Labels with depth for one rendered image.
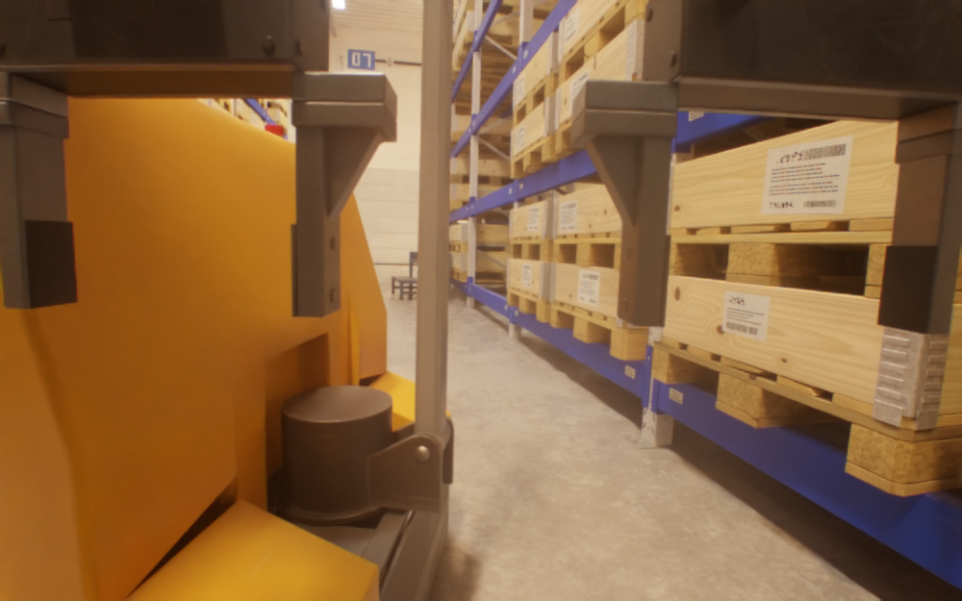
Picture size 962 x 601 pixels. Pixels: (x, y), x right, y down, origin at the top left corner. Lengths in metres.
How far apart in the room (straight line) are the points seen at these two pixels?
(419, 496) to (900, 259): 0.63
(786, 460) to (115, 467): 1.28
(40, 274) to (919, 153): 0.41
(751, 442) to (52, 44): 1.43
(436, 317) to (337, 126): 0.49
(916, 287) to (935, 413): 0.83
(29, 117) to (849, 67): 0.35
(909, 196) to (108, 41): 0.36
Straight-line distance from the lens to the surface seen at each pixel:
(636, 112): 0.21
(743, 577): 1.28
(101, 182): 0.55
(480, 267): 5.53
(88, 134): 0.56
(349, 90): 0.21
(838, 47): 0.25
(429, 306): 0.67
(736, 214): 1.35
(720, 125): 1.57
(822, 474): 1.30
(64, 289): 0.30
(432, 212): 0.67
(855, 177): 1.13
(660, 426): 1.82
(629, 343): 1.84
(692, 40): 0.22
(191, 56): 0.23
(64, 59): 0.26
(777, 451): 1.38
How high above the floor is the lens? 0.69
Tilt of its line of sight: 6 degrees down
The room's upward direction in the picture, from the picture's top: 2 degrees clockwise
